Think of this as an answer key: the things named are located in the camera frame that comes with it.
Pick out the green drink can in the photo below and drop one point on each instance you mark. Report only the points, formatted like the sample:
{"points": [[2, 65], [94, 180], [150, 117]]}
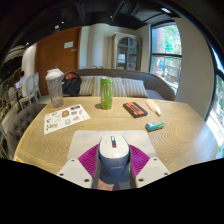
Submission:
{"points": [[107, 93]]}

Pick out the brown wooden door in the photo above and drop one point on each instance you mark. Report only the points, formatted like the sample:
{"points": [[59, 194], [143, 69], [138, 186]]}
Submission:
{"points": [[56, 63]]}

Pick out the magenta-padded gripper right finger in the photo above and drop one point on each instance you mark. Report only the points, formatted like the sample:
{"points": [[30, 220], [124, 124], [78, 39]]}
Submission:
{"points": [[153, 171]]}

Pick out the grey curved sofa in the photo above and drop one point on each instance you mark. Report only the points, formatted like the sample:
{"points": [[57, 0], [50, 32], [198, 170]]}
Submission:
{"points": [[156, 83]]}

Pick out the group of dining chairs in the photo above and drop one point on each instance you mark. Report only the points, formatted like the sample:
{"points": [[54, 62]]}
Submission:
{"points": [[28, 86]]}

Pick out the white tube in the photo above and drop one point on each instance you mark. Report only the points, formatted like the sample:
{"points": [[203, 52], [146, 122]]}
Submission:
{"points": [[153, 106]]}

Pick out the clear shaker bottle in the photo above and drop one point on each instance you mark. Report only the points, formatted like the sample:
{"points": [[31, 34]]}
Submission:
{"points": [[55, 88]]}

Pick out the black-framed window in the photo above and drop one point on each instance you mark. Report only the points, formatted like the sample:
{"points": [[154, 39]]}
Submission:
{"points": [[165, 56]]}

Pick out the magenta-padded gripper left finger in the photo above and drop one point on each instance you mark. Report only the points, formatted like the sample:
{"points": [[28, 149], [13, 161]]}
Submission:
{"points": [[73, 171]]}

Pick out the grey tufted armchair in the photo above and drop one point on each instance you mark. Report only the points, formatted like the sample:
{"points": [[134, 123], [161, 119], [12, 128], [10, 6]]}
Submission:
{"points": [[20, 125]]}

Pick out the black backpack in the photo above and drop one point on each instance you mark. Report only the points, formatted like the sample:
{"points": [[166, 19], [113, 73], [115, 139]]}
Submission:
{"points": [[71, 85]]}

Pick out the black and red flat box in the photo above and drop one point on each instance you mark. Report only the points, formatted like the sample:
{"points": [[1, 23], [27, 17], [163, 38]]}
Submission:
{"points": [[135, 109]]}

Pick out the white and blue computer mouse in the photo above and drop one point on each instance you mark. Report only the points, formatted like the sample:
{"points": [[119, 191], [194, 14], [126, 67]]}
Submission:
{"points": [[114, 156]]}

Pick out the white sticker sheet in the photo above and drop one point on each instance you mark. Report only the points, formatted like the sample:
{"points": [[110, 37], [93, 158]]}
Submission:
{"points": [[65, 118]]}

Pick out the small teal packet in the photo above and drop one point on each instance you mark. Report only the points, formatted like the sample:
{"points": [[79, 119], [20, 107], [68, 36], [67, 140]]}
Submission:
{"points": [[155, 126]]}

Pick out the glass-door cabinet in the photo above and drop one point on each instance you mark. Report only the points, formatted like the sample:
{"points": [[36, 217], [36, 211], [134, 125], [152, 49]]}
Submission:
{"points": [[126, 51]]}

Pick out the striped cushion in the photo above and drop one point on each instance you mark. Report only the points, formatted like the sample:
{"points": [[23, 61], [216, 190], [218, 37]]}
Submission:
{"points": [[118, 87], [135, 88], [86, 86]]}

